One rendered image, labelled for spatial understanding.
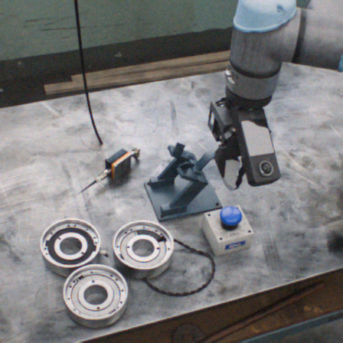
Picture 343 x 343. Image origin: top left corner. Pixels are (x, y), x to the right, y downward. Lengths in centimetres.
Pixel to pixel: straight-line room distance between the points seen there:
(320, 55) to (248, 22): 10
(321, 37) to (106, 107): 67
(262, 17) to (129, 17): 195
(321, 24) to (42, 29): 194
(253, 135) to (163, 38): 198
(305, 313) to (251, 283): 32
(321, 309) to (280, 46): 73
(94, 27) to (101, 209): 163
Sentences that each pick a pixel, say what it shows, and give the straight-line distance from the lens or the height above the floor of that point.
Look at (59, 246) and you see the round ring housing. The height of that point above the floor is 83.
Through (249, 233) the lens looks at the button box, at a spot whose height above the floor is 84.
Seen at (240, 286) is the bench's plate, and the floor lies 80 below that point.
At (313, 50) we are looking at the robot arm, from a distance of 79.
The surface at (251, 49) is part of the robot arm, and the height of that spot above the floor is 123.
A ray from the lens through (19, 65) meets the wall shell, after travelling 271.
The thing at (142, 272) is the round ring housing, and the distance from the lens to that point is 101.
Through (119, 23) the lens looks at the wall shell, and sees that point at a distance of 269.
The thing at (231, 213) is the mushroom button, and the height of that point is 87.
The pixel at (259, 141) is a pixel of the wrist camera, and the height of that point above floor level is 109.
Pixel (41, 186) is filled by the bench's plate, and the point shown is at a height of 80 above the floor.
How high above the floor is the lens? 167
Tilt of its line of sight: 47 degrees down
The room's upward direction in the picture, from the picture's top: 6 degrees clockwise
